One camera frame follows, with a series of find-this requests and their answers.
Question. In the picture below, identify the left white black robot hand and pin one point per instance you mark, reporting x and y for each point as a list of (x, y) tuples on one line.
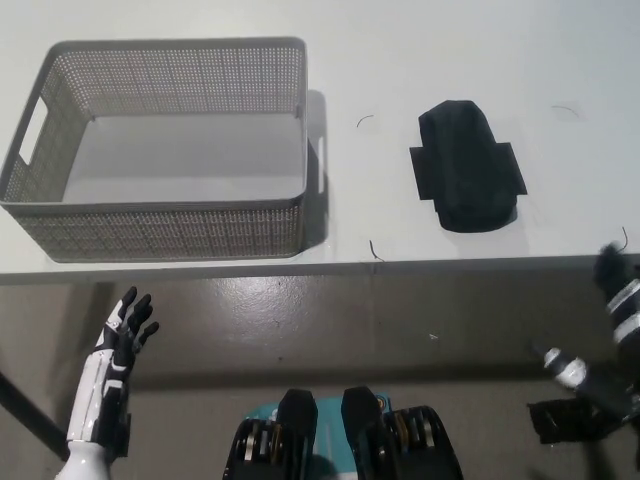
[(102, 385)]

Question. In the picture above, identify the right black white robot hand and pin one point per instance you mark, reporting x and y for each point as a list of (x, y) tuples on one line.
[(617, 310)]

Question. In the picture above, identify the black fabric pencil case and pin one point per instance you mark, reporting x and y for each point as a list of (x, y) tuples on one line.
[(462, 165)]

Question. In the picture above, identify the black table leg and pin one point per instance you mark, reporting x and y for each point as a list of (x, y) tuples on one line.
[(30, 412)]

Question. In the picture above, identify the grey perforated plastic basket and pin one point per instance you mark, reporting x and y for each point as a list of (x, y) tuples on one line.
[(150, 225)]

